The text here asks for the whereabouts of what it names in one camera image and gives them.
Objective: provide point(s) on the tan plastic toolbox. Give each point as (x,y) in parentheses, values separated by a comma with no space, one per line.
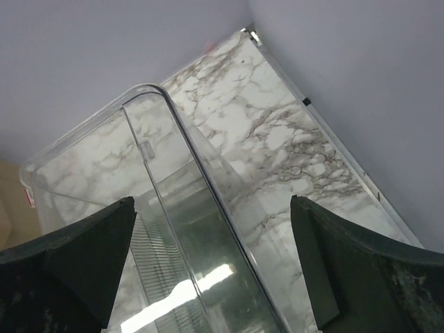
(19,221)

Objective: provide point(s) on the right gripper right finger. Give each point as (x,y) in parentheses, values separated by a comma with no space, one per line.
(361,281)

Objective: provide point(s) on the clear acrylic makeup organizer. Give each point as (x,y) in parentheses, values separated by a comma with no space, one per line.
(191,266)

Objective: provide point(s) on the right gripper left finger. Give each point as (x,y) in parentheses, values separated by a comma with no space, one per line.
(67,280)

